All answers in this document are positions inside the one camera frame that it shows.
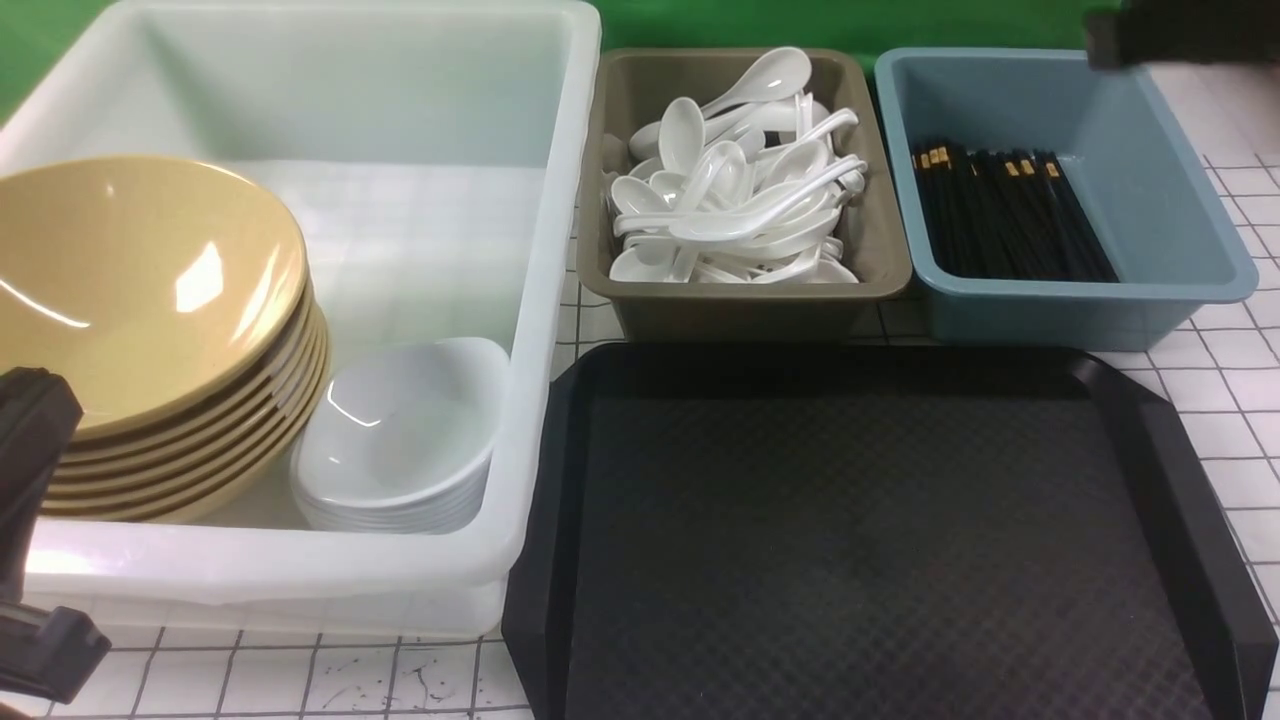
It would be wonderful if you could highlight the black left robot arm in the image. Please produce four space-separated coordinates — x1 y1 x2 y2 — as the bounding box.
1 366 113 705

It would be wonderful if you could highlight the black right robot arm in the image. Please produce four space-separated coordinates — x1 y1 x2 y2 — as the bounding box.
1082 1 1279 70

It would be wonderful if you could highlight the black plastic serving tray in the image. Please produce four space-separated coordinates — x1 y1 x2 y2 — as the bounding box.
500 343 1277 719

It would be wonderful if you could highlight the pile of white spoons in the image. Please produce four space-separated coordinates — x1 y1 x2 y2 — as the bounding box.
607 47 869 284

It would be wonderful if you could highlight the stack of white dishes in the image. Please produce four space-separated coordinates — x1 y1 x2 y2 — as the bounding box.
289 337 509 536

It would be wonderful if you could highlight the olive-brown spoon bin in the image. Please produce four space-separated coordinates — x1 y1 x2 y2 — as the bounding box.
576 47 913 342

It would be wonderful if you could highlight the bundle of black chopsticks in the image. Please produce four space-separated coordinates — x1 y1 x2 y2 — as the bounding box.
911 138 1119 283

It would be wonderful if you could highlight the stack of yellow bowls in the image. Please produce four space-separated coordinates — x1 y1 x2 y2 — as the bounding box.
1 155 332 523

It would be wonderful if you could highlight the blue chopstick bin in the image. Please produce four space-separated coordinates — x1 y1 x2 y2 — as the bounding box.
876 47 1258 352

